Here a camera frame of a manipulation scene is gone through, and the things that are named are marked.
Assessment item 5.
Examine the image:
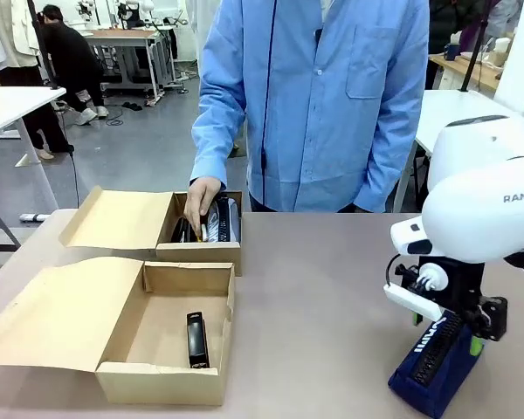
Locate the large open cardboard box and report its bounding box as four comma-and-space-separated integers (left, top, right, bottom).
0, 256, 238, 407

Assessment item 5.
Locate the person's right hand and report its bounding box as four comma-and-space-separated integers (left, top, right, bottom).
183, 175, 224, 230

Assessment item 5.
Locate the wooden background table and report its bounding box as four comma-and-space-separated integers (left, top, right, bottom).
428, 51, 504, 93

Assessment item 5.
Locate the white side table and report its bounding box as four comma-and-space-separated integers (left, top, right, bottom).
0, 86, 68, 211

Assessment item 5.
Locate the white cylinder container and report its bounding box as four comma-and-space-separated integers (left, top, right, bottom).
493, 36, 514, 67

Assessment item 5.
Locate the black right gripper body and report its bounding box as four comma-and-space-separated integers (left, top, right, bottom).
439, 260, 486, 325

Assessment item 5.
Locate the person's left forearm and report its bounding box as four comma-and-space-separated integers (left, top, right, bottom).
353, 139, 420, 214

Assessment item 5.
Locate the small open cardboard box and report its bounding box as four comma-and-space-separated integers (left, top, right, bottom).
58, 184, 245, 278

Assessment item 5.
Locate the background person in dark jacket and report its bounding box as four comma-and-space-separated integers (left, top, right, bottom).
425, 0, 493, 91

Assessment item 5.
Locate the navy zip pencil case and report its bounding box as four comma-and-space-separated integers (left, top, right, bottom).
387, 313, 486, 419

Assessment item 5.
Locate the background person in black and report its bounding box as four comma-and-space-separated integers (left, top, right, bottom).
40, 3, 111, 127

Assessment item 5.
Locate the background robot rig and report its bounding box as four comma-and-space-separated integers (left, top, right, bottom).
115, 0, 159, 28

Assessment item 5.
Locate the black floor cable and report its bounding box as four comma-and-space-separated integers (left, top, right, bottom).
53, 100, 81, 210

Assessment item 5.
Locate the black stand pole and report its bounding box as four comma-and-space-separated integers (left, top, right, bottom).
458, 0, 496, 93
26, 0, 62, 91

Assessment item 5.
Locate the person in blue shirt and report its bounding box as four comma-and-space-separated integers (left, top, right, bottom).
190, 0, 431, 214

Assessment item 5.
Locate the person's right forearm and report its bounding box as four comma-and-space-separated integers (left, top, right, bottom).
190, 98, 246, 189

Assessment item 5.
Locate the wooden top workbench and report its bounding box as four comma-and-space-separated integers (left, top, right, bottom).
86, 27, 173, 108

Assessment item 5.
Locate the background person in white coat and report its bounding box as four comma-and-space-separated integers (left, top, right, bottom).
0, 0, 76, 161

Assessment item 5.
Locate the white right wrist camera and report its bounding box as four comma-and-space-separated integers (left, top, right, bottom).
383, 263, 449, 322

